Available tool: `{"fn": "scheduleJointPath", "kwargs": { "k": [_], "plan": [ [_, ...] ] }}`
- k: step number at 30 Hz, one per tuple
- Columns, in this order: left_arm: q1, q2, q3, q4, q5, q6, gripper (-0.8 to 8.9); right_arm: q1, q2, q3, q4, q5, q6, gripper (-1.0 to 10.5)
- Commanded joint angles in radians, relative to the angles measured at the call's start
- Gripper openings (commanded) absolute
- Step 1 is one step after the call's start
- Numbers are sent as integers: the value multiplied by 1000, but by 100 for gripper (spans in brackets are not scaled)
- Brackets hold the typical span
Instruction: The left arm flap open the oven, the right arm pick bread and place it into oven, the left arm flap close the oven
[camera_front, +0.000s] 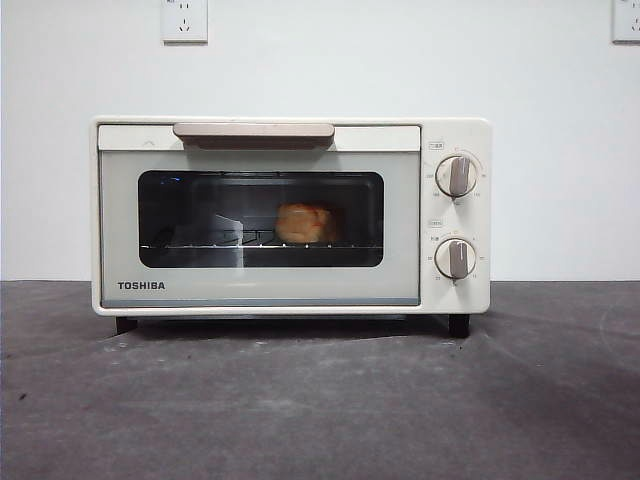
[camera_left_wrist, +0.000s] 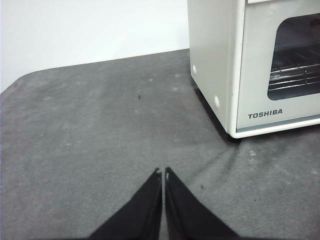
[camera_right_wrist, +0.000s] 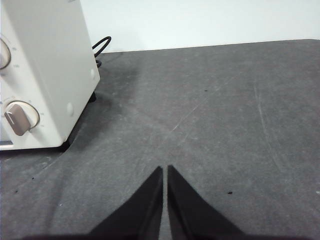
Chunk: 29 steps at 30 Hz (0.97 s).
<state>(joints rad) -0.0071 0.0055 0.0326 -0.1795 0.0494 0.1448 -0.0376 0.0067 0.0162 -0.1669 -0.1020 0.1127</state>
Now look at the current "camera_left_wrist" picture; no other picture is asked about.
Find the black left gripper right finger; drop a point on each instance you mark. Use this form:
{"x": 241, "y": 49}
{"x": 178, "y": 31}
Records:
{"x": 190, "y": 215}

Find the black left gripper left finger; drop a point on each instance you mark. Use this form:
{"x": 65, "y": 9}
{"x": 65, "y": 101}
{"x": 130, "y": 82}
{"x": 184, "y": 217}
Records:
{"x": 140, "y": 215}

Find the white toaster oven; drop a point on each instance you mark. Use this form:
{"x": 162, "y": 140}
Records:
{"x": 212, "y": 50}

